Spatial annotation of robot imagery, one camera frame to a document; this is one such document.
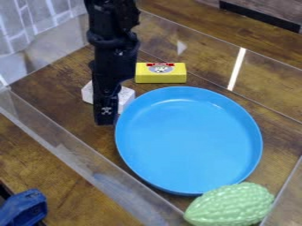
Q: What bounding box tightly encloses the clear acrylic enclosure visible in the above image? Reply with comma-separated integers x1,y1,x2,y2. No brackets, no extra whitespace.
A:
0,13,302,226

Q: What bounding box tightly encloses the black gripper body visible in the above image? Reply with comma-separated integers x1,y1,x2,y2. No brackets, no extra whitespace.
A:
83,0,142,87

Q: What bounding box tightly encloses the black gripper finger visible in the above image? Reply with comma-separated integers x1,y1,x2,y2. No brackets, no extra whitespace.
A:
92,81,121,125

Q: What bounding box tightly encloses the white patterned cloth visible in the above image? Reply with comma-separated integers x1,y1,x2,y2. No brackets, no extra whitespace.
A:
0,0,85,57

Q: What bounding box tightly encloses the yellow rectangular box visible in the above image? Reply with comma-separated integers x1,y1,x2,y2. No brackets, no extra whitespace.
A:
135,63,186,83

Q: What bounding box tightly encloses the white speckled foam block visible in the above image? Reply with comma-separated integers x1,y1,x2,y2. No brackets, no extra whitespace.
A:
81,82,136,113

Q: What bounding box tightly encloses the blue round tray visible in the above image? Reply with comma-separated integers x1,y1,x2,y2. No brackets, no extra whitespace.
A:
116,87,263,196

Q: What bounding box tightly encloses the green bumpy gourd toy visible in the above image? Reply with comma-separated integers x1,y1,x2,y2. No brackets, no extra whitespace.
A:
184,182,274,226

